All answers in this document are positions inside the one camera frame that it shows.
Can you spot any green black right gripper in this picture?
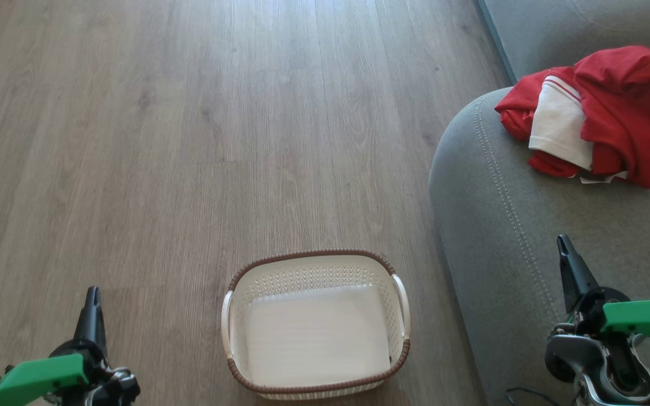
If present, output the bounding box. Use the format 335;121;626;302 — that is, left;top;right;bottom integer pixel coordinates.
556;233;650;343

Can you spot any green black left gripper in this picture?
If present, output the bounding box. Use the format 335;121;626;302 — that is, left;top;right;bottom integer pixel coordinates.
0;285;110;406

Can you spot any red and white garment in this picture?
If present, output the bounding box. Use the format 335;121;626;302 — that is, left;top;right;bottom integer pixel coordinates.
494;45;650;189

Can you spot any grey flat sofa section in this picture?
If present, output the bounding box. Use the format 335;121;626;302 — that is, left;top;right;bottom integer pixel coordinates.
476;0;650;85

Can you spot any grey fabric sofa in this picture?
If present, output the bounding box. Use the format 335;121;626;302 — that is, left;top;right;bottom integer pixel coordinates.
428;68;650;406

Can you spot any white basket with brown rim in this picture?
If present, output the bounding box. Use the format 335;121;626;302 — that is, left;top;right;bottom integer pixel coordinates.
221;249;412;401

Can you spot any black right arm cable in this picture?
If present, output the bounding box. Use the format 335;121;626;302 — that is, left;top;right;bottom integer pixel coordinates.
504;386;560;406

